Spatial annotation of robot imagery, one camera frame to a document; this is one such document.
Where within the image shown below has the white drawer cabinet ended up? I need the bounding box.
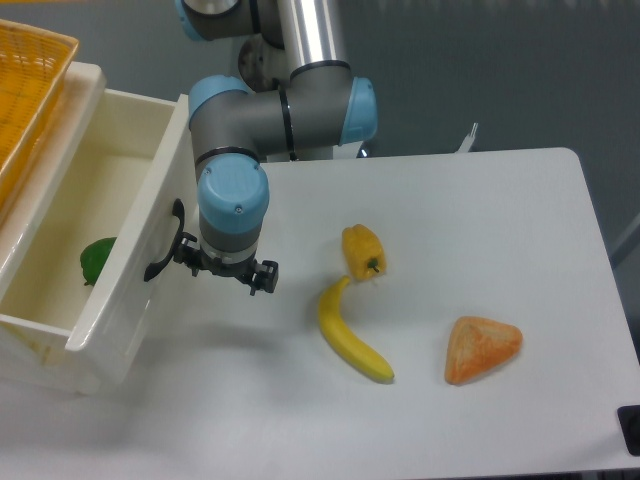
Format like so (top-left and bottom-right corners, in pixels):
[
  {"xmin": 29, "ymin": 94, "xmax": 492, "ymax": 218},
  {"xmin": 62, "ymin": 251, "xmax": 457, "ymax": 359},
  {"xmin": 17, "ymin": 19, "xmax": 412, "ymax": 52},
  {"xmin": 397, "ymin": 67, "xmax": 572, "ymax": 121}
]
[{"xmin": 1, "ymin": 62, "xmax": 106, "ymax": 394}]

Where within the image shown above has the yellow woven basket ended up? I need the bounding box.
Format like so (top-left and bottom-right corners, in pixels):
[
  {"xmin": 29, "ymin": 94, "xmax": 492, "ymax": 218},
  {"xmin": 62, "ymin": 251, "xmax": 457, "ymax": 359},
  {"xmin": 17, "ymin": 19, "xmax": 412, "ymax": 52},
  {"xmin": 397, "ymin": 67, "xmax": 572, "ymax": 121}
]
[{"xmin": 1, "ymin": 20, "xmax": 79, "ymax": 208}]

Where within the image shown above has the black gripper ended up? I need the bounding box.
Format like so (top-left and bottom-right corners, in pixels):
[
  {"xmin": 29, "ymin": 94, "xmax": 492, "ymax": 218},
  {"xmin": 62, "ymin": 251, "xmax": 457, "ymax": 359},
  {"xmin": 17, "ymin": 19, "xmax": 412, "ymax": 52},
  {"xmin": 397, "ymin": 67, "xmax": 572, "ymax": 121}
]
[{"xmin": 173, "ymin": 232, "xmax": 279, "ymax": 296}]

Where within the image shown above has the white top drawer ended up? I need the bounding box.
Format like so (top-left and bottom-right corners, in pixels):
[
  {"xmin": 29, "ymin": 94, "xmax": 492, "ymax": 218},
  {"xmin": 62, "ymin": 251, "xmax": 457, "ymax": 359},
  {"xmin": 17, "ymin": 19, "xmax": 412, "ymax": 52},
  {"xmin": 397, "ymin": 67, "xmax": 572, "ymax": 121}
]
[{"xmin": 27, "ymin": 90, "xmax": 197, "ymax": 389}]

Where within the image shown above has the white metal table bracket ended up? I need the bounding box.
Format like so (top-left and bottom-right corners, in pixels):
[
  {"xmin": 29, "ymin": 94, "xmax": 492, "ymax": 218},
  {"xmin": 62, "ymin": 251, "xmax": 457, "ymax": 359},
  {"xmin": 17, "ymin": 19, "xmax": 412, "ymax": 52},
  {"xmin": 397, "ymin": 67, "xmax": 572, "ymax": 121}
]
[{"xmin": 456, "ymin": 122, "xmax": 479, "ymax": 153}]

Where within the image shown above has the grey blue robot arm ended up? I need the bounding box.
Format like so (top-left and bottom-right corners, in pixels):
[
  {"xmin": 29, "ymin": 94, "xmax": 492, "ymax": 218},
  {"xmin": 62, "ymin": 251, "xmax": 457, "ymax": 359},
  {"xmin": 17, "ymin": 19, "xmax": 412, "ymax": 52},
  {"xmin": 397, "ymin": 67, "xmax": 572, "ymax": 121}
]
[{"xmin": 168, "ymin": 1, "xmax": 378, "ymax": 293}]

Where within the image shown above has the black object at table edge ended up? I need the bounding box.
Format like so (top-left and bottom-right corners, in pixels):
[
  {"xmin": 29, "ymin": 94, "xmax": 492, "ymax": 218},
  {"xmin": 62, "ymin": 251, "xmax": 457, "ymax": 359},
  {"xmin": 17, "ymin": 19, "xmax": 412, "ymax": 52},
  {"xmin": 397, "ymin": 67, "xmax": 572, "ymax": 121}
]
[{"xmin": 617, "ymin": 405, "xmax": 640, "ymax": 457}]

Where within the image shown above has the green bell pepper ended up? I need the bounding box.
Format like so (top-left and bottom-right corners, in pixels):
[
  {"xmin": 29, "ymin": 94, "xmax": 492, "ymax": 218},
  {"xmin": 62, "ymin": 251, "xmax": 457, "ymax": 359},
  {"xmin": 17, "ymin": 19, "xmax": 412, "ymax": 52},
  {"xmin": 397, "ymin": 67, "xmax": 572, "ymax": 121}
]
[{"xmin": 80, "ymin": 237, "xmax": 116, "ymax": 286}]

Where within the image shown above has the orange triangular bread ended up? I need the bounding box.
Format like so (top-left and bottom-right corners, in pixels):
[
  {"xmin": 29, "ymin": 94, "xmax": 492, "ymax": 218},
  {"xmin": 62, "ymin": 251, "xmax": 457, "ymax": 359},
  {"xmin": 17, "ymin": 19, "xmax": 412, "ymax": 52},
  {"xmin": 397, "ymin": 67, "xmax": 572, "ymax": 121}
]
[{"xmin": 444, "ymin": 316, "xmax": 523, "ymax": 385}]

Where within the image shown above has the yellow bell pepper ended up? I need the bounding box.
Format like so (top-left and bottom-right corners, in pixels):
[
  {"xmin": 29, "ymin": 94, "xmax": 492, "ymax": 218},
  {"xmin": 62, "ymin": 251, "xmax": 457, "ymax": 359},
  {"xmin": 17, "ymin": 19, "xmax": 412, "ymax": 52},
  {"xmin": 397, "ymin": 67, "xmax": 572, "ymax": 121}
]
[{"xmin": 341, "ymin": 224, "xmax": 387, "ymax": 281}]

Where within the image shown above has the yellow banana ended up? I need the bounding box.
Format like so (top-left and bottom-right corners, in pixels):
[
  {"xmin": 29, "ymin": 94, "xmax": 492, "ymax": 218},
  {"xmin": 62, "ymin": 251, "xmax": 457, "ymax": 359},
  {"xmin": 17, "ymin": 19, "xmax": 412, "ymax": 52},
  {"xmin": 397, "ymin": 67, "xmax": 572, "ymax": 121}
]
[{"xmin": 317, "ymin": 276, "xmax": 395, "ymax": 384}]

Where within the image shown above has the black top drawer handle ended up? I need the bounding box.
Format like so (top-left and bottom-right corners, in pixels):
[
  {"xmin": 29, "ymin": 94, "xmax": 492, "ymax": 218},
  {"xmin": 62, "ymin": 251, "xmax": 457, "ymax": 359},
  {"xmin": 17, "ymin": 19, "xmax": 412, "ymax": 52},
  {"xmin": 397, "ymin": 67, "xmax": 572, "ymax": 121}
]
[{"xmin": 143, "ymin": 198, "xmax": 185, "ymax": 282}]

